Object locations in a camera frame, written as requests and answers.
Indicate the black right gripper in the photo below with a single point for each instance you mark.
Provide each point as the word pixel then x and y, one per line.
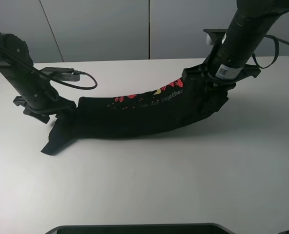
pixel 202 74

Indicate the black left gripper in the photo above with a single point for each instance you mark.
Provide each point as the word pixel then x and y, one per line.
pixel 41 108

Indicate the black printed t-shirt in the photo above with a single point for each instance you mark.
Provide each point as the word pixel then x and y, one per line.
pixel 179 104

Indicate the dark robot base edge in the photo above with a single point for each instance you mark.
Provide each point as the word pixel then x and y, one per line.
pixel 202 228

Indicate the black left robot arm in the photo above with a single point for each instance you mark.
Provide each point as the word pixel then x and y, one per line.
pixel 18 69

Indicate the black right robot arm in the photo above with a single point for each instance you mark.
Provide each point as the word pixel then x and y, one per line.
pixel 227 61

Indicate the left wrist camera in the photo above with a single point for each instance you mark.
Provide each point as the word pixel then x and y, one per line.
pixel 62 74

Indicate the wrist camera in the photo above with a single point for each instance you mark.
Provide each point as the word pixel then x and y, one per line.
pixel 214 36
pixel 62 74

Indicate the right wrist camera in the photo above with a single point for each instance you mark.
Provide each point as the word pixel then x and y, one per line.
pixel 214 36

